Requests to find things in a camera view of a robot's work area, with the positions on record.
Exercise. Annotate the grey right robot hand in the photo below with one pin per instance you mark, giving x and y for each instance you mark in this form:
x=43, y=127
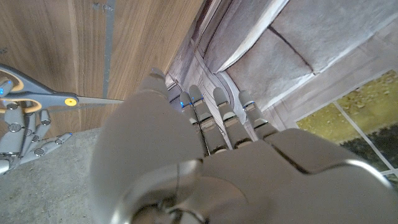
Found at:
x=25, y=137

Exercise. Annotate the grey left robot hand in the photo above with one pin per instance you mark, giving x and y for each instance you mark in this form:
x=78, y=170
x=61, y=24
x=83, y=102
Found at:
x=248, y=180

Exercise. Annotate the printed sofa room backdrop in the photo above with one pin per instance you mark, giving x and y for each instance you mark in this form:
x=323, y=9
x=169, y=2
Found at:
x=295, y=62

